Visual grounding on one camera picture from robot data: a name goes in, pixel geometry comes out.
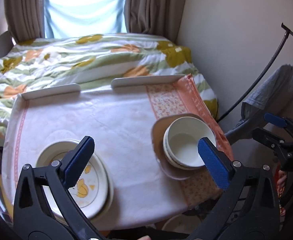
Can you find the cream ceramic bowl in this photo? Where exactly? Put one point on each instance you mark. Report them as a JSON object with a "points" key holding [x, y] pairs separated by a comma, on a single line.
{"points": [[181, 151]]}

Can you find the duck pattern plate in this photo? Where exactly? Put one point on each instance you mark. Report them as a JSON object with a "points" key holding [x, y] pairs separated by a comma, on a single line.
{"points": [[56, 151]]}

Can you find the floral green white duvet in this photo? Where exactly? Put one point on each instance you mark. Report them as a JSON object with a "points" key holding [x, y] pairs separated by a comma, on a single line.
{"points": [[92, 61]]}

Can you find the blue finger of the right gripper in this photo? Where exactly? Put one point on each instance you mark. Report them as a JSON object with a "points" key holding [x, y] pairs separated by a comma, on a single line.
{"points": [[275, 120], [265, 138]]}

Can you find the light blue window cloth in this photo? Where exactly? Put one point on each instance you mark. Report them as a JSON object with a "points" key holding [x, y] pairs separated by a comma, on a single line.
{"points": [[77, 18]]}

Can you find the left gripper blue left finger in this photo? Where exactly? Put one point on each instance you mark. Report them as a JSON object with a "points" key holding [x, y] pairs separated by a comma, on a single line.
{"points": [[75, 161]]}

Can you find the person's right hand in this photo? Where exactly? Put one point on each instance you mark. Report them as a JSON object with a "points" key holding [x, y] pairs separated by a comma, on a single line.
{"points": [[282, 177]]}

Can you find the left brown curtain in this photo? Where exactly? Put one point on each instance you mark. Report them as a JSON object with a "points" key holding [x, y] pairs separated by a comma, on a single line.
{"points": [[25, 19]]}

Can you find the right brown curtain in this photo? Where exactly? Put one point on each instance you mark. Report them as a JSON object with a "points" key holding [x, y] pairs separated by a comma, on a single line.
{"points": [[154, 17]]}

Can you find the black clothes rack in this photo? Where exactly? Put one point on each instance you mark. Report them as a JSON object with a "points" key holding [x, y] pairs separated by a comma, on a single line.
{"points": [[288, 33]]}

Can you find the white ceramic bowl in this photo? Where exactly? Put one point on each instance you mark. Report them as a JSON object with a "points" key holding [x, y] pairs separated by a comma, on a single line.
{"points": [[191, 126]]}

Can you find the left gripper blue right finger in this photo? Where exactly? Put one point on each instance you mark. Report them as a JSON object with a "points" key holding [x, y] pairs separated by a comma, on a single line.
{"points": [[216, 162]]}

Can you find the brown curtain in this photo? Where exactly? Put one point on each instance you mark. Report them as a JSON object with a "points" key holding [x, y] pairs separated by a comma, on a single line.
{"points": [[154, 17], [25, 19]]}

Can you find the grey hanging garment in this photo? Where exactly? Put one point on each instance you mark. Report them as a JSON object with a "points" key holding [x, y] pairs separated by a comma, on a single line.
{"points": [[270, 97]]}

